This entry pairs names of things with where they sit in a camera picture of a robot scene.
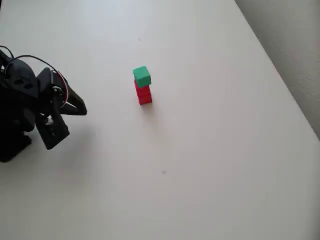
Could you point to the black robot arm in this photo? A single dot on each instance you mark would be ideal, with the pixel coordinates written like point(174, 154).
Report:
point(17, 97)

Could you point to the green cube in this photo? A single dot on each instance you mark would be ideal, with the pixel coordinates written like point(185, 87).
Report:
point(142, 75)

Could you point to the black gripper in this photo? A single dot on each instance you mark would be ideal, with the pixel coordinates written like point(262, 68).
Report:
point(65, 103)

